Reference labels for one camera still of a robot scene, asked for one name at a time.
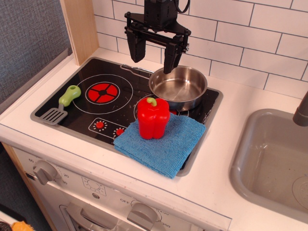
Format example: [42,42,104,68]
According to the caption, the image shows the yellow plush object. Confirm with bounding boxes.
[11,221,34,231]

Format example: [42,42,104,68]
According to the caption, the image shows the grey plastic sink basin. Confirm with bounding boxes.
[230,109,308,223]

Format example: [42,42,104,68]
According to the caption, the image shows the grey oven knob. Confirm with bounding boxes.
[127,203,158,231]

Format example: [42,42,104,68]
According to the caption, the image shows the green handled grey spatula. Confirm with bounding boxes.
[40,85,81,126]

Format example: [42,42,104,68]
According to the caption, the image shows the blue folded rag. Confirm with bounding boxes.
[114,114,206,179]

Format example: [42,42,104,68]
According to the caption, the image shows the grey faucet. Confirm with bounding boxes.
[293,92,308,127]

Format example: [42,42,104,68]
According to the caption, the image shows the stainless steel pan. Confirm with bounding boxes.
[120,64,207,112]

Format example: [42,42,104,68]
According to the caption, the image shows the grey oven door handle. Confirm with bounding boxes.
[66,203,120,231]

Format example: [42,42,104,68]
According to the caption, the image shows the grey timer knob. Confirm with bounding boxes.
[33,160,58,185]

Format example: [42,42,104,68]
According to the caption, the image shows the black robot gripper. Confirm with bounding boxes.
[125,0,191,74]

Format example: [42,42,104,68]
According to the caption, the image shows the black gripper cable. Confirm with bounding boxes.
[173,0,191,13]

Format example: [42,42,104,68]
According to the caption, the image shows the red toy bell pepper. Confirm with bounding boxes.
[137,97,170,140]

